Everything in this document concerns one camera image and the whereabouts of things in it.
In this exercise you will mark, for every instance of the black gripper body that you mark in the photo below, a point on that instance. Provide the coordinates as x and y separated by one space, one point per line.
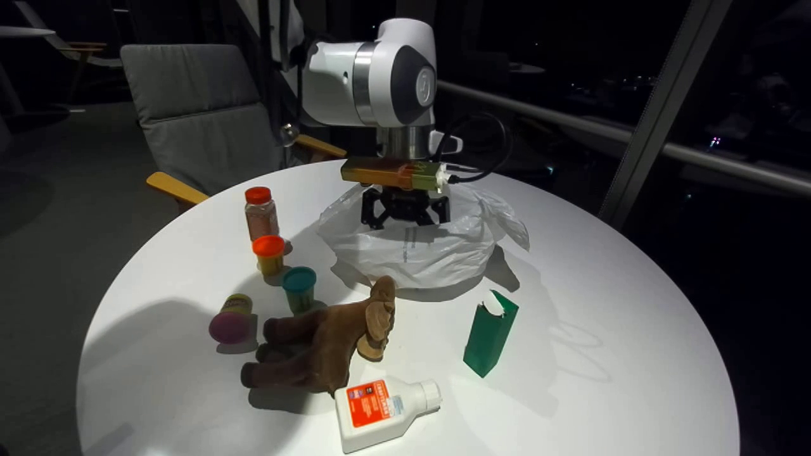
406 197

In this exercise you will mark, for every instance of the yellow can pink lid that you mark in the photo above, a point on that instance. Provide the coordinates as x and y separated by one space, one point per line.
233 323

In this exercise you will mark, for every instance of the grey chair wooden armrests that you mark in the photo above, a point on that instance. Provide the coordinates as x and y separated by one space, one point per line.
205 116

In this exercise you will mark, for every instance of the container with teal lid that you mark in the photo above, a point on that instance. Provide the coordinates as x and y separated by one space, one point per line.
297 290

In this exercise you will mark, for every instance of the yellowish wrist camera box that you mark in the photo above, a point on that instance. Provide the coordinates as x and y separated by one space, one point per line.
395 175

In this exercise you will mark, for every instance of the white bottle orange label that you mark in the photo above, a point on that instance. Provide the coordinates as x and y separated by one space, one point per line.
382 413

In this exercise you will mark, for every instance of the translucent white plastic bag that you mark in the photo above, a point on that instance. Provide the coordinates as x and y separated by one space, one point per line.
431 248

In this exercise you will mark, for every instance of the horizontal metal railing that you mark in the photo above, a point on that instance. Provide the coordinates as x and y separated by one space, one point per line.
675 153

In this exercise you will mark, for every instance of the brown plush moose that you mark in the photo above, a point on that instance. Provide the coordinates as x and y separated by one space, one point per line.
320 346

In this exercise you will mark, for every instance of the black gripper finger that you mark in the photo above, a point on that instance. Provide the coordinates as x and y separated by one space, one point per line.
437 214
373 218

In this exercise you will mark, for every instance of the green bottle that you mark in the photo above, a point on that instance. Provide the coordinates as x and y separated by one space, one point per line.
487 337

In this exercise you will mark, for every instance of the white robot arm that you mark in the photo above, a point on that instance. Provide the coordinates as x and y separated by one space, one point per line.
382 85

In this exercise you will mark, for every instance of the grey vertical window post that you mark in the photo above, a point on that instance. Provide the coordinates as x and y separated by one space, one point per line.
663 110

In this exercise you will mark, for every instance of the spice jar red lid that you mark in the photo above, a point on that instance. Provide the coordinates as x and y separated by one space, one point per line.
262 215

